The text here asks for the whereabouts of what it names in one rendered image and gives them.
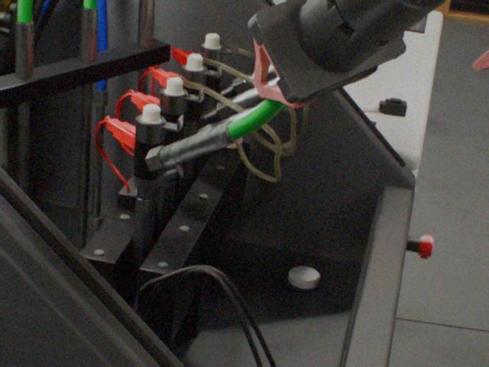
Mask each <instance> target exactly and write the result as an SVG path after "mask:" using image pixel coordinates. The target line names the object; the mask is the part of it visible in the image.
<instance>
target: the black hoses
mask: <svg viewBox="0 0 489 367"><path fill-rule="evenodd" d="M56 3H57V0H49V2H48V4H47V7H46V10H45V12H44V14H43V16H42V18H41V20H40V24H39V25H38V26H37V28H36V30H35V33H34V49H35V47H36V46H37V45H38V44H39V42H40V39H41V36H42V34H43V32H44V29H45V27H46V26H47V22H48V21H49V20H50V17H51V15H52V14H53V11H54V9H55V6H56ZM43 4H44V0H33V6H32V21H33V22H34V27H35V25H36V23H37V19H38V16H40V12H41V9H42V7H43ZM17 19H18V3H17V5H16V9H15V14H14V17H13V20H12V24H11V29H7V28H4V27H0V35H4V36H6V37H7V39H6V42H5V47H4V50H0V77H1V76H7V75H8V74H11V73H15V21H16V20H17ZM42 66H43V65H42V64H41V63H40V61H36V60H34V68H37V67H42Z"/></svg>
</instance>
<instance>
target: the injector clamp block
mask: <svg viewBox="0 0 489 367"><path fill-rule="evenodd" d="M247 172H248V168H247V167H246V166H245V165H244V163H243V160H242V159H241V156H240V154H239V151H238V148H235V149H231V148H227V147H223V148H222V149H220V150H217V151H214V152H213V154H211V156H210V157H209V159H208V160H207V163H206V165H205V167H204V168H203V169H202V171H201V172H200V174H199V176H198V177H197V178H196V180H195V182H194V183H193V185H192V187H191V189H190V190H189V192H188V193H187V194H186V195H185V197H184V199H183V201H182V203H181V204H180V206H179V207H178V209H177V211H176V213H174V204H175V203H176V192H175V193H174V203H173V216H172V218H171V220H170V222H169V223H168V225H167V227H166V229H165V230H164V231H162V233H161V236H160V238H159V239H158V240H157V242H156V244H154V239H155V228H156V216H157V195H158V188H157V189H156V193H155V197H156V210H155V215H154V227H153V238H152V239H151V251H150V253H149V254H148V256H147V258H146V260H145V261H144V264H143V265H142V266H141V267H140V269H139V279H138V302H137V311H136V310H135V313H136V314H137V315H138V316H139V317H140V318H141V319H142V320H143V321H144V322H145V323H146V324H147V326H148V327H149V328H150V329H151V330H152V331H153V332H154V333H155V335H157V337H158V338H159V339H160V340H161V341H162V342H163V343H164V344H169V345H171V344H172V342H173V340H174V338H175V336H176V334H180V335H184V336H187V337H192V338H196V337H197V335H198V333H199V330H200V328H201V326H202V325H203V323H204V321H205V319H206V316H207V313H208V312H209V309H210V307H211V306H212V302H213V301H214V300H215V297H216V295H217V292H218V285H219V283H218V281H217V280H216V279H215V278H214V277H211V276H210V275H209V274H200V273H198V274H191V275H187V276H186V277H183V278H180V279H178V280H176V281H174V282H173V283H170V284H167V285H164V286H162V287H161V288H160V289H159V291H158V293H157V295H155V296H152V295H151V292H152V290H153V289H154V288H155V286H156V285H157V284H152V285H151V286H150V287H149V288H148V289H147V290H146V291H145V292H144V293H143V294H140V292H139V290H140V288H141V287H143V286H144V285H145V284H146V283H147V282H149V281H150V280H151V279H153V278H158V277H160V276H163V275H166V274H169V273H172V272H174V271H179V270H181V268H185V267H189V266H194V265H210V266H212V267H214V268H217V269H218V270H219V269H220V262H221V253H222V242H223V240H224V239H225V237H226V236H227V233H228V231H229V229H230V227H231V225H232V222H233V220H234V218H235V216H236V214H238V211H239V209H240V207H241V205H242V203H243V201H244V199H245V187H246V179H247ZM176 184H177V182H176ZM134 224H135V211H134V209H132V208H127V207H123V206H119V205H116V206H115V208H114V209H113V211H112V212H111V214H110V215H109V216H108V218H107V219H105V221H104V223H103V224H102V225H101V227H100V228H99V229H98V231H97V233H95V235H94V236H93V237H92V238H91V239H90V241H89V242H88V245H87V246H85V248H84V249H83V250H82V251H81V252H80V253H81V255H82V256H83V257H84V258H85V259H87V260H88V262H89V263H90V264H91V265H92V266H93V267H94V269H95V270H97V271H98V273H100V275H101V276H103V278H104V279H105V280H106V281H107V283H108V284H110V285H111V286H112V287H113V288H114V290H115V291H116V292H117V294H118V295H119V296H120V297H122V298H123V299H124V300H125V302H126V303H127V305H128V306H129V300H130V287H131V275H132V262H133V249H134Z"/></svg>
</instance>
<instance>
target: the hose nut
mask: <svg viewBox="0 0 489 367"><path fill-rule="evenodd" d="M163 147H165V146H162V145H161V146H159V147H156V148H153V150H150V151H149V152H148V154H147V157H146V158H145V160H146V163H147V166H148V168H149V170H150V171H153V172H156V173H158V174H160V173H162V172H165V171H168V170H171V169H172V167H167V166H165V165H164V163H162V162H161V159H160V150H161V148H163Z"/></svg>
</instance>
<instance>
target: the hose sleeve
mask: <svg viewBox="0 0 489 367"><path fill-rule="evenodd" d="M232 122H233V121H228V122H224V123H221V125H217V126H216V127H213V128H210V129H208V130H206V131H204V132H200V133H197V134H195V135H192V136H190V137H189V138H185V139H183V140H179V141H178V142H174V143H172V144H170V145H168V146H165V147H163V148H161V150H160V159H161V162H162V163H164V165H165V166H167V167H173V166H176V165H178V164H183V163H184V162H189V161H190V160H191V159H193V158H197V157H198V156H202V155H204V154H208V153H210V152H213V151H217V150H220V149H222V148H223V147H227V146H229V145H231V144H234V143H235V142H239V141H240V140H241V139H240V138H239V139H234V138H233V137H232V136H231V134H230V132H229V126H230V123H232Z"/></svg>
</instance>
